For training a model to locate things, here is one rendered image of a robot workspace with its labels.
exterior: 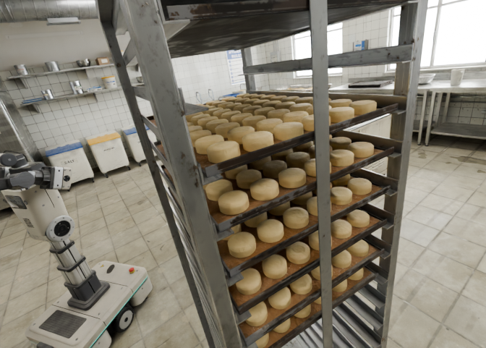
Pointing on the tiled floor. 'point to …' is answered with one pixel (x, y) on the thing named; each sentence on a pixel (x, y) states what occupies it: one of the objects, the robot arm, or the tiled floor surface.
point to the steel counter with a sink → (474, 85)
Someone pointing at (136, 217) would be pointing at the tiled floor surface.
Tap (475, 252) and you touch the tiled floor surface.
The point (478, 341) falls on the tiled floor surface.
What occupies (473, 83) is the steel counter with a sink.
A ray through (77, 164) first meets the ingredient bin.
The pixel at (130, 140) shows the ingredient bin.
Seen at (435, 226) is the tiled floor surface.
